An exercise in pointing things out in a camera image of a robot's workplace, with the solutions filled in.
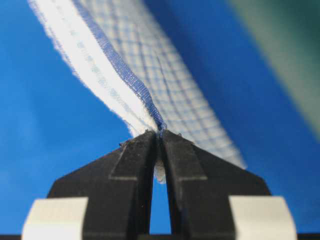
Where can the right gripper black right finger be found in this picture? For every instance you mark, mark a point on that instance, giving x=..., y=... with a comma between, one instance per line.
x=212, y=199

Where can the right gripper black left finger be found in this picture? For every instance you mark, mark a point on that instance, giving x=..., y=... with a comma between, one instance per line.
x=107, y=199

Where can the blue table cloth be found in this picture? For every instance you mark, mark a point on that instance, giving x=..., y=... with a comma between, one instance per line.
x=50, y=124

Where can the blue white striped towel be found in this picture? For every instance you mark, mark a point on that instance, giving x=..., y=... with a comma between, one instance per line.
x=120, y=53

